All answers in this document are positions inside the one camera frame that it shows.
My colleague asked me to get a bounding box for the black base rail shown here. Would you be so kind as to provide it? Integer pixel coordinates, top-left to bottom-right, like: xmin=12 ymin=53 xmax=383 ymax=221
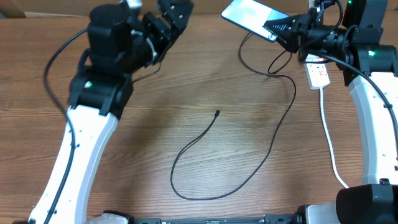
xmin=103 ymin=210 xmax=306 ymax=224

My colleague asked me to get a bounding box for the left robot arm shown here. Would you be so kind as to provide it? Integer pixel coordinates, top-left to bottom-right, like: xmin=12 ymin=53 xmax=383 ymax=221
xmin=28 ymin=0 xmax=193 ymax=223

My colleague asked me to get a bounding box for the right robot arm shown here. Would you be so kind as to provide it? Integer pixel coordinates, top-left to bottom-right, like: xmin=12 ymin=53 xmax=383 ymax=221
xmin=264 ymin=0 xmax=397 ymax=223

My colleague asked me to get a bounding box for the white power strip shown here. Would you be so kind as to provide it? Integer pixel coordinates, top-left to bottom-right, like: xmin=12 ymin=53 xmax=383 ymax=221
xmin=303 ymin=54 xmax=330 ymax=90

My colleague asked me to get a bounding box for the white power strip cord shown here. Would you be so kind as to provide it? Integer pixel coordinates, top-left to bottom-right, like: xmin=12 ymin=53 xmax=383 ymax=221
xmin=318 ymin=87 xmax=349 ymax=189

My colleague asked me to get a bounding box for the Samsung Galaxy smartphone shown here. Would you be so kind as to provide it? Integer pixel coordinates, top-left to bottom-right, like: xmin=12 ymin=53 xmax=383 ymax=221
xmin=221 ymin=0 xmax=289 ymax=42

